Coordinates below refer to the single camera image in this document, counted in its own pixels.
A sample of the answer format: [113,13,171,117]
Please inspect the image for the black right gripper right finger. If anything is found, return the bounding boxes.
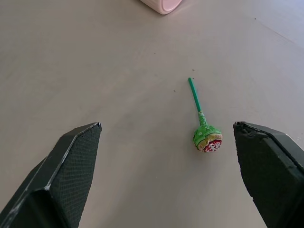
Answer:
[233,121,304,228]

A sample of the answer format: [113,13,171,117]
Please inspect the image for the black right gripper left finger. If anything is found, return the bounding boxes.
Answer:
[0,122,103,228]

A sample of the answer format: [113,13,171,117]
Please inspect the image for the green wrapped lollipop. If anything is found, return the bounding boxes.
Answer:
[188,77,223,153]

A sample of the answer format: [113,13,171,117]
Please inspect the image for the pink plastic container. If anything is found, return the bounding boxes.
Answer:
[138,0,184,16]

